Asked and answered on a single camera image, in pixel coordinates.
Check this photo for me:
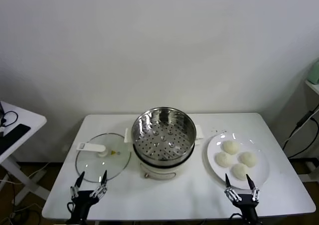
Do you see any black floor cable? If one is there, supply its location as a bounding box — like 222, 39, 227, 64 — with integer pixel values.
9, 181, 17, 207

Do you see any thin black looped cable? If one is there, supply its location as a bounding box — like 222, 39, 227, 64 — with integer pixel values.
1, 110, 19, 128

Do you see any white electric cooker base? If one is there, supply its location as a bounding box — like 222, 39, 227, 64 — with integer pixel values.
124, 123, 204, 181

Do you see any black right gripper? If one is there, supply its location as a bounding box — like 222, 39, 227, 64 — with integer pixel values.
224, 173, 260, 225

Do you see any glass lid with white handle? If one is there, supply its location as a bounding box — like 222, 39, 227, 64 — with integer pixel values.
75, 133, 132, 183

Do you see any pale green container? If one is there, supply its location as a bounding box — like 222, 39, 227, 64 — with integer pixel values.
310, 57, 319, 85

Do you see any stainless steel steamer basket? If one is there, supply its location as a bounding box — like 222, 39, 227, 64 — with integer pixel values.
131, 107, 197, 167

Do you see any white steamed baozi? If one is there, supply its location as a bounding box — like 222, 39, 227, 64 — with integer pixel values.
239, 151, 257, 168
231, 163, 251, 181
222, 140, 240, 155
214, 152, 234, 168

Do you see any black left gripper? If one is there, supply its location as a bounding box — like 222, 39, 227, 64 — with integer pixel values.
70, 170, 108, 225

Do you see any white cable bundle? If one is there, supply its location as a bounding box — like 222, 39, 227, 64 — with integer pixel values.
0, 202, 43, 225

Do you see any black cable with adapter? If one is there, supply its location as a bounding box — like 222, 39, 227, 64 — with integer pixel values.
281, 102, 319, 148

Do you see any white round plate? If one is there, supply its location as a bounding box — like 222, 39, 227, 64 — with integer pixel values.
206, 132, 271, 190

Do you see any white shelf board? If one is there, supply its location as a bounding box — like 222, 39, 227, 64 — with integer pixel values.
305, 79, 319, 96

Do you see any black phone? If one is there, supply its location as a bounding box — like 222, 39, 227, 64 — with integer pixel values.
0, 124, 31, 156

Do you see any white floor cable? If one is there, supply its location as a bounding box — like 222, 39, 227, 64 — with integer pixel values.
0, 161, 52, 186

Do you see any black hanging cable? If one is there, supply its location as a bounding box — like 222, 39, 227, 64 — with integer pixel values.
286, 132, 319, 160

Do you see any white side table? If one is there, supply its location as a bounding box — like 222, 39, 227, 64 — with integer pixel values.
0, 100, 50, 201

